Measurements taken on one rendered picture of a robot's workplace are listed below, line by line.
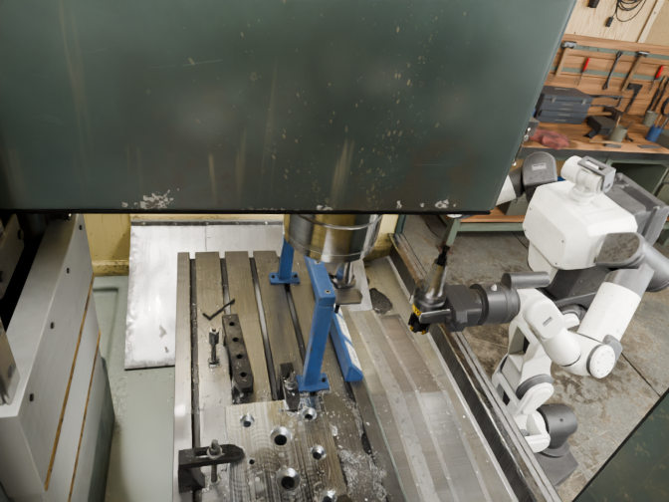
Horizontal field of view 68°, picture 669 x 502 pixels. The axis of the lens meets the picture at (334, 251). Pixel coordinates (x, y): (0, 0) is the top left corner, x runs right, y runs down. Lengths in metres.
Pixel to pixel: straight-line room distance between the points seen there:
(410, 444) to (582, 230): 0.75
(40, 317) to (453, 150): 0.62
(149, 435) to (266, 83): 1.25
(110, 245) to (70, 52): 1.56
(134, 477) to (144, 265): 0.74
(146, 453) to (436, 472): 0.81
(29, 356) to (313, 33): 0.54
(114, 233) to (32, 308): 1.22
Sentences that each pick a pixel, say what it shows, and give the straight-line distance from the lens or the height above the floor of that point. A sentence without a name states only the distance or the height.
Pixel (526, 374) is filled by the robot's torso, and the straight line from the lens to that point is 1.92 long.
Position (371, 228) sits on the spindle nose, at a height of 1.56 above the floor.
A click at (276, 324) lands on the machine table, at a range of 1.51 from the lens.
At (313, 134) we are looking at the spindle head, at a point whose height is 1.73.
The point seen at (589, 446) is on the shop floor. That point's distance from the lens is 2.86.
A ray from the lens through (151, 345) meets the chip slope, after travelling 1.79.
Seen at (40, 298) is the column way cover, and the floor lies 1.42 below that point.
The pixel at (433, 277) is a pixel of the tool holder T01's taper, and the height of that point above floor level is 1.41.
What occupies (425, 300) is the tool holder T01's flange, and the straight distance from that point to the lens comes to 0.97.
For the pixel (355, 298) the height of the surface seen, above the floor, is 1.22.
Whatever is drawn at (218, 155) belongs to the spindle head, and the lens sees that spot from 0.59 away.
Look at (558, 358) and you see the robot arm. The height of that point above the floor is 1.20.
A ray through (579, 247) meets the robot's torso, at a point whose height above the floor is 1.32.
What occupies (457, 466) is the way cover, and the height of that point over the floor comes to 0.72.
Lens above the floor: 1.96
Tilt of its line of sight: 35 degrees down
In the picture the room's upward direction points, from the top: 11 degrees clockwise
